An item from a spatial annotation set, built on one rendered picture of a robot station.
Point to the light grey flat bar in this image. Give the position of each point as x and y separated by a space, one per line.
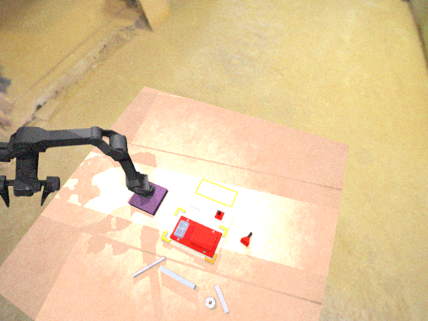
222 299

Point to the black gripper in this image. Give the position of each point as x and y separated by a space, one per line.
51 184

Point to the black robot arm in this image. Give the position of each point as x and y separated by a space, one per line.
28 141

